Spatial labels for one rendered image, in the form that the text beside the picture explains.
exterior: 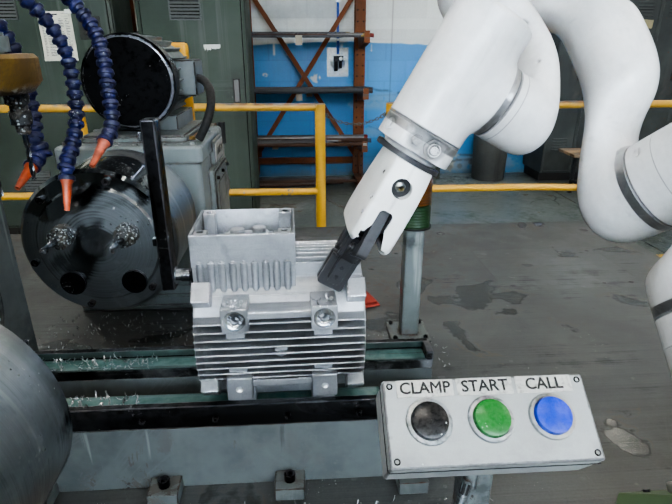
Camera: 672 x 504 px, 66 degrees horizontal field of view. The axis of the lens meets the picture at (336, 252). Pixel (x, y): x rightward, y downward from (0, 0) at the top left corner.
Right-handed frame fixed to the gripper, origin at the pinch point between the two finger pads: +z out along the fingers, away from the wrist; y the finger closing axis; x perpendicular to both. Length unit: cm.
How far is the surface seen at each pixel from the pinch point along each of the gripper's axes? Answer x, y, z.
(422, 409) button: -6.0, -21.8, -0.5
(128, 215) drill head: 26.9, 26.5, 17.0
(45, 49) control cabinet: 159, 318, 67
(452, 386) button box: -8.2, -19.8, -2.5
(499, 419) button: -11.5, -22.6, -3.0
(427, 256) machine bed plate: -41, 77, 11
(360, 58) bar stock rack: -40, 488, -38
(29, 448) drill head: 19.2, -22.3, 16.3
